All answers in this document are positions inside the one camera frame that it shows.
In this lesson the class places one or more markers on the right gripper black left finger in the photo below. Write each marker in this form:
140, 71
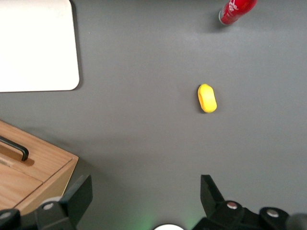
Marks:
74, 198

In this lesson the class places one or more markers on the small yellow rounded block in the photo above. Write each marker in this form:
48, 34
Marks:
207, 98

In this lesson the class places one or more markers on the white rectangular tray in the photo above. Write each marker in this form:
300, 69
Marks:
36, 48

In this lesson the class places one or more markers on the wooden drawer cabinet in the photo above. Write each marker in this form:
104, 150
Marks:
48, 158

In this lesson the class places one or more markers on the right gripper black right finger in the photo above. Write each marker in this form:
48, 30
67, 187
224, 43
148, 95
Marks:
213, 203

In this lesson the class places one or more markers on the red coke bottle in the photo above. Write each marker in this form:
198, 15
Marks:
233, 10

